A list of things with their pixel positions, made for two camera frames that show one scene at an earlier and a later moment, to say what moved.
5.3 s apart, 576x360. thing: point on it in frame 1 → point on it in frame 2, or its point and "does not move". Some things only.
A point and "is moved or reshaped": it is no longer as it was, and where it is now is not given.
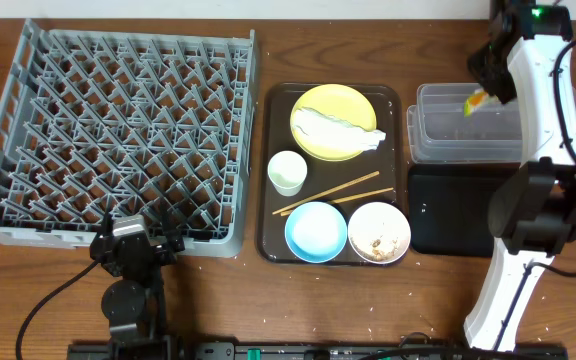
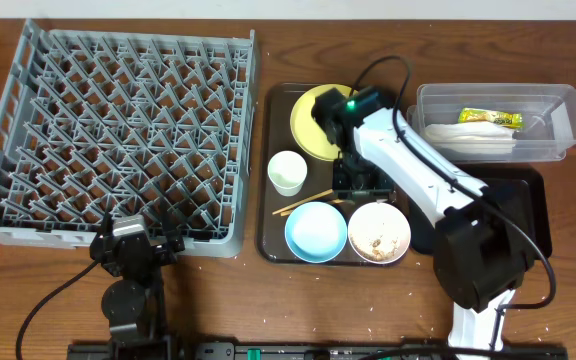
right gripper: x=504 y=92 → x=380 y=191
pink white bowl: x=379 y=232 does not move
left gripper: x=144 y=255 does not move
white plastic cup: x=287 y=171 does not move
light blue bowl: x=316 y=232 does not move
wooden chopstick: x=324 y=193 does not move
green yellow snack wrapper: x=479 y=98 → x=506 y=119
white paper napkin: x=319 y=128 is moved or reshaped
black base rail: x=206 y=351 does not move
